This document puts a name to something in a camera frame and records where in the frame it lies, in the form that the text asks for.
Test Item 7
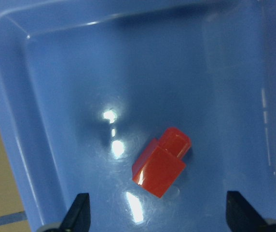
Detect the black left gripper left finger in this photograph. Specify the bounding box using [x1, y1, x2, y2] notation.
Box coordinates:
[59, 193, 91, 232]

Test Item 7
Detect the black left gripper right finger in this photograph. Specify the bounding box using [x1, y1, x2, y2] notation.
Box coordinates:
[225, 191, 272, 232]

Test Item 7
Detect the red block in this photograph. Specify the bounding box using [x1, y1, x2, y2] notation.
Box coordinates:
[132, 127, 192, 198]

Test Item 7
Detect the blue plastic tray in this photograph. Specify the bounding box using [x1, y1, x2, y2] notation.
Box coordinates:
[0, 0, 276, 232]

